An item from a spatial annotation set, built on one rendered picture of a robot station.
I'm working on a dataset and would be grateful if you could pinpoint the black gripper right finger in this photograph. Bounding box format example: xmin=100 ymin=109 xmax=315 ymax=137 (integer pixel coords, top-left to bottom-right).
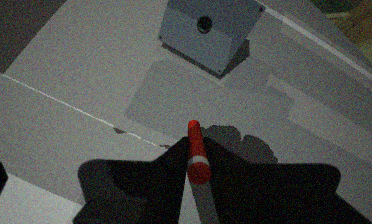
xmin=203 ymin=137 xmax=341 ymax=224

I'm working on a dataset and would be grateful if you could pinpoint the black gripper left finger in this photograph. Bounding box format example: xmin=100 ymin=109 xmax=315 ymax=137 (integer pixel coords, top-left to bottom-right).
xmin=77 ymin=136 xmax=189 ymax=224

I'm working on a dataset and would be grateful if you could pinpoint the red peg with white band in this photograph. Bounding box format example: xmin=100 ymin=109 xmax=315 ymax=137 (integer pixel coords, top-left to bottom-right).
xmin=187 ymin=120 xmax=211 ymax=185

